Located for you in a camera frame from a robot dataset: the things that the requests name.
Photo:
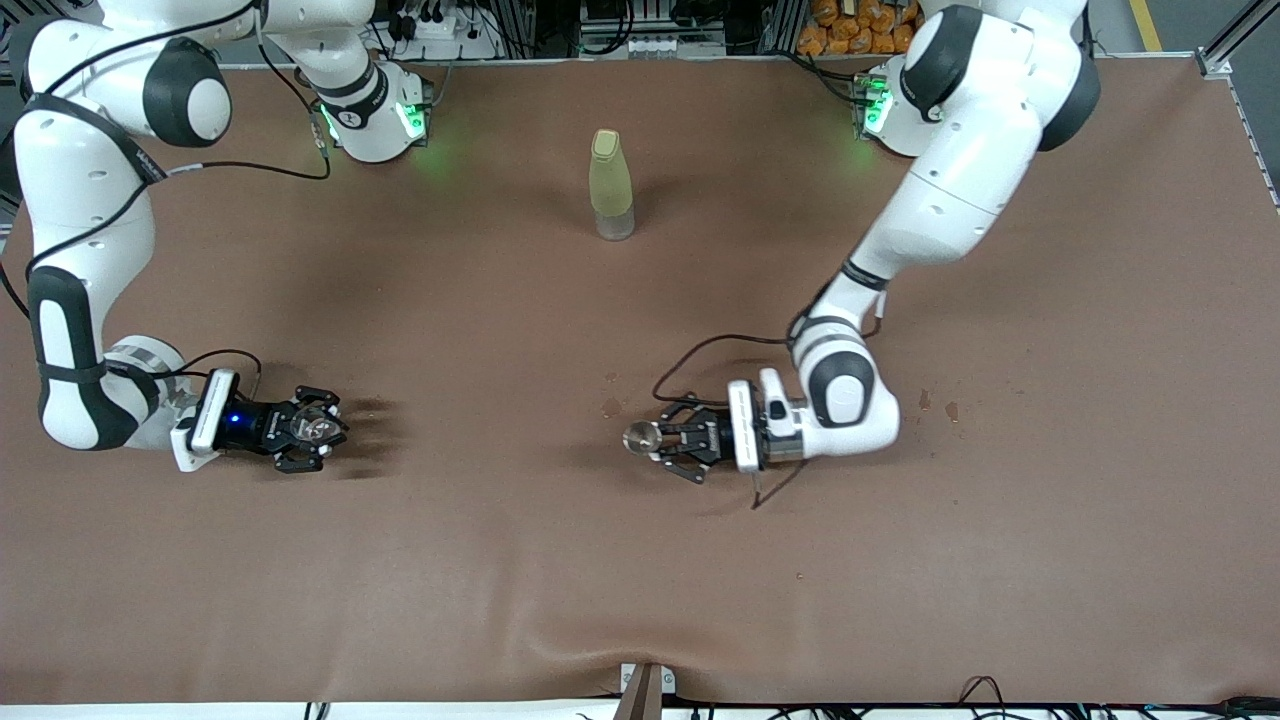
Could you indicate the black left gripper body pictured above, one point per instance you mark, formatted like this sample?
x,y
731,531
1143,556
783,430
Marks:
x,y
712,437

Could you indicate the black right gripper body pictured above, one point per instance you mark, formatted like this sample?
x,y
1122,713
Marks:
x,y
256,424

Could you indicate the clear glass beaker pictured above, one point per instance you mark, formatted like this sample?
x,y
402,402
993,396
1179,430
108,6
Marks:
x,y
316,426

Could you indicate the metal double jigger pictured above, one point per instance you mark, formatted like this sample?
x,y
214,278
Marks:
x,y
640,437

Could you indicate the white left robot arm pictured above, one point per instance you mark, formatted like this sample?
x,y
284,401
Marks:
x,y
960,170

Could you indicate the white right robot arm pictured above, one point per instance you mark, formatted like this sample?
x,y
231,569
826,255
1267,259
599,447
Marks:
x,y
80,200

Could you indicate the brown table mat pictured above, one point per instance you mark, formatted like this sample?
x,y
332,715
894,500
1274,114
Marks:
x,y
640,580

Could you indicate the green bottle with clear base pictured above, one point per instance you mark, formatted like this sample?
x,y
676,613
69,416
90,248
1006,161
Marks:
x,y
610,185

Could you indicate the white terminal strip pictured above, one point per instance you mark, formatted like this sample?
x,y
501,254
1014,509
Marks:
x,y
655,46

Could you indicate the white power strip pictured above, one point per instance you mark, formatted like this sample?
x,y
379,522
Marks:
x,y
430,25

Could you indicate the black electronics box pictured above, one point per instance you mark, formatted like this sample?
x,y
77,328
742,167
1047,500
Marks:
x,y
650,15

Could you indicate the orange packets pile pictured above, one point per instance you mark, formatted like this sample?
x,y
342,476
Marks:
x,y
855,30

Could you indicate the metal mount bracket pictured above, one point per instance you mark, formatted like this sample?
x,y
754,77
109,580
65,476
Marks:
x,y
645,690

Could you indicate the white corner bracket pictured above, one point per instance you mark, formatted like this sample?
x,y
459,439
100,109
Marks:
x,y
1215,67

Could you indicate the aluminium frame post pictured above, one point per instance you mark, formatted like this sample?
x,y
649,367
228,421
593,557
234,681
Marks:
x,y
1235,40

